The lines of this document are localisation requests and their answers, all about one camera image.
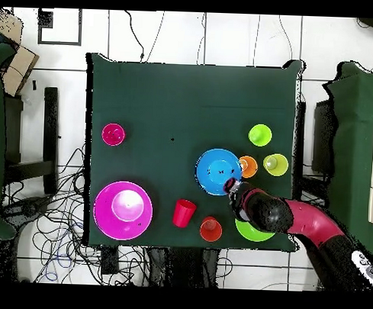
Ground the blue plastic bowl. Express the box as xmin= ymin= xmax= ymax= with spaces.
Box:
xmin=194 ymin=147 xmax=244 ymax=198

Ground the dark green tablecloth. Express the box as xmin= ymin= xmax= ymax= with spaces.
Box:
xmin=79 ymin=52 xmax=307 ymax=254

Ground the black stand frame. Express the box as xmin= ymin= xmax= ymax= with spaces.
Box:
xmin=2 ymin=85 xmax=62 ymax=197

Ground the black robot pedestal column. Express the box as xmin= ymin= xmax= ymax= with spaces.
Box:
xmin=146 ymin=246 xmax=221 ymax=289

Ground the yellow plastic cup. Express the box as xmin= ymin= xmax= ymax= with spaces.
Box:
xmin=262 ymin=153 xmax=290 ymax=178

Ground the black box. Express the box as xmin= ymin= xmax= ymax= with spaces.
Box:
xmin=310 ymin=98 xmax=337 ymax=175

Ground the magenta plastic cup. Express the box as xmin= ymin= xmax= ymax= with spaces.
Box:
xmin=101 ymin=123 xmax=127 ymax=148

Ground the light green plastic cup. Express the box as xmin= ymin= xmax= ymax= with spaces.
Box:
xmin=247 ymin=123 xmax=273 ymax=148

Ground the orange plastic cup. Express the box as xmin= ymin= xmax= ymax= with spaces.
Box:
xmin=237 ymin=155 xmax=259 ymax=180

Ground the large green plastic bowl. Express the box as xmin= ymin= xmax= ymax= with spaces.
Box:
xmin=234 ymin=218 xmax=278 ymax=243

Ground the grey base with black knob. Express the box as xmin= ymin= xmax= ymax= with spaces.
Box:
xmin=0 ymin=193 xmax=53 ymax=230

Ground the red plastic cup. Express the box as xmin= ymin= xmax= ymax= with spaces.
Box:
xmin=172 ymin=198 xmax=198 ymax=229

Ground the brown cardboard box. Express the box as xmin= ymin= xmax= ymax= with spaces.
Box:
xmin=0 ymin=7 xmax=42 ymax=98

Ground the black floor cable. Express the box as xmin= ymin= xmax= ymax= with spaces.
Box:
xmin=122 ymin=10 xmax=147 ymax=63

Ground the large pink plastic bowl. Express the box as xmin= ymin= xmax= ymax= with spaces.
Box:
xmin=92 ymin=179 xmax=155 ymax=242

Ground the red-orange plastic cup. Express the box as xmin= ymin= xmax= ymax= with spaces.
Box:
xmin=199 ymin=215 xmax=224 ymax=243

